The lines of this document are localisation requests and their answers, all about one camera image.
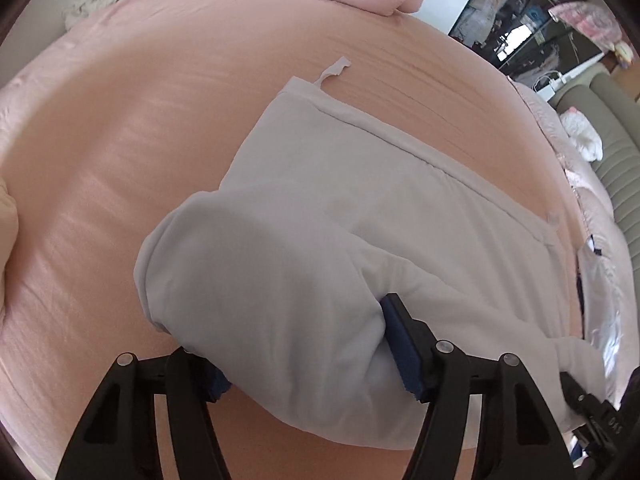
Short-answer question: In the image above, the grey-green sofa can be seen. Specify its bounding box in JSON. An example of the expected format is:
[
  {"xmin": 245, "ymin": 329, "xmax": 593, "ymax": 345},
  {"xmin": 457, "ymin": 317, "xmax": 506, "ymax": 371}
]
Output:
[{"xmin": 547, "ymin": 72, "xmax": 640, "ymax": 281}]

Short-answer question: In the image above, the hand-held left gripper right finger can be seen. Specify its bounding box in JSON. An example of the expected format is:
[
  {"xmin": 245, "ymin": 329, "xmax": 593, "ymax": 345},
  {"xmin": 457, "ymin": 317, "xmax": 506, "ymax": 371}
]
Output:
[{"xmin": 380, "ymin": 294, "xmax": 576, "ymax": 480}]

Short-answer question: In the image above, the white T-shirt with navy collar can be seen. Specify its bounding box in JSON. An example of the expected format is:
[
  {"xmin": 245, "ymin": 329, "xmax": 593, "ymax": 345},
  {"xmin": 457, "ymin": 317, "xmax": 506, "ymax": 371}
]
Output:
[{"xmin": 134, "ymin": 56, "xmax": 621, "ymax": 453}]

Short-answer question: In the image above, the dark glass wardrobe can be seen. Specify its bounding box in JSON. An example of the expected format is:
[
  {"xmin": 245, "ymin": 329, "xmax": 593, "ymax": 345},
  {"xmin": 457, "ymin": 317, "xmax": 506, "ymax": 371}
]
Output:
[{"xmin": 447, "ymin": 0, "xmax": 608, "ymax": 86}]

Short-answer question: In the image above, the white charger with cable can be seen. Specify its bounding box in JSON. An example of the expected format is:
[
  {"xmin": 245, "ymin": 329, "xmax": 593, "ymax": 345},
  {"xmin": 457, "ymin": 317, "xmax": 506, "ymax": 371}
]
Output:
[{"xmin": 532, "ymin": 71, "xmax": 568, "ymax": 103}]

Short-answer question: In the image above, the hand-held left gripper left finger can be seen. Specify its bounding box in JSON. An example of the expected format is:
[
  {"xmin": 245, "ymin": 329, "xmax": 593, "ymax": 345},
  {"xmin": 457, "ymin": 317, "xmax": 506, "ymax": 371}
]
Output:
[{"xmin": 55, "ymin": 347, "xmax": 233, "ymax": 480}]

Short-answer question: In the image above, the white jacket with navy stripes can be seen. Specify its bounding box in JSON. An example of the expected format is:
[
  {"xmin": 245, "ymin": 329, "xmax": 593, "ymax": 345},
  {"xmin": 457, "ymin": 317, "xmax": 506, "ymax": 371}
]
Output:
[{"xmin": 575, "ymin": 245, "xmax": 623, "ymax": 391}]

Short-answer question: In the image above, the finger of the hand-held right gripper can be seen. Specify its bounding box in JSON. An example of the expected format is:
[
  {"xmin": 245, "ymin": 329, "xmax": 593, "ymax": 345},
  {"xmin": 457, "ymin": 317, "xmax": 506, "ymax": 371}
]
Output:
[{"xmin": 559, "ymin": 370, "xmax": 607, "ymax": 419}]

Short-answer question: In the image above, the bed with pink sheet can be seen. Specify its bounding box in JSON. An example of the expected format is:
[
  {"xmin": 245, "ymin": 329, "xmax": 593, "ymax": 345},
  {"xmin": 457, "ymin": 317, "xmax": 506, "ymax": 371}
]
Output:
[{"xmin": 0, "ymin": 0, "xmax": 626, "ymax": 480}]

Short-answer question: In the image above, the pink checked quilt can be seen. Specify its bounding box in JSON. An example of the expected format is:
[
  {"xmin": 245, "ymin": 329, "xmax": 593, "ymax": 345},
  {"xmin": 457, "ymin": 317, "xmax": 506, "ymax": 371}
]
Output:
[{"xmin": 510, "ymin": 80, "xmax": 631, "ymax": 401}]

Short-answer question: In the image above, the white plush toy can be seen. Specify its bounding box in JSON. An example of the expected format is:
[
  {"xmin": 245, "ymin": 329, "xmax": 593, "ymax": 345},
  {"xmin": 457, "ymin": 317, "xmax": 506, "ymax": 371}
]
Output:
[{"xmin": 559, "ymin": 106, "xmax": 605, "ymax": 162}]

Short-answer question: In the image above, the white crumpled cloth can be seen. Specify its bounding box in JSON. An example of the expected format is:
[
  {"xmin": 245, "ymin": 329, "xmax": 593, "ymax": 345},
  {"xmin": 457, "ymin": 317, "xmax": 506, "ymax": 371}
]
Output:
[{"xmin": 62, "ymin": 0, "xmax": 166, "ymax": 28}]

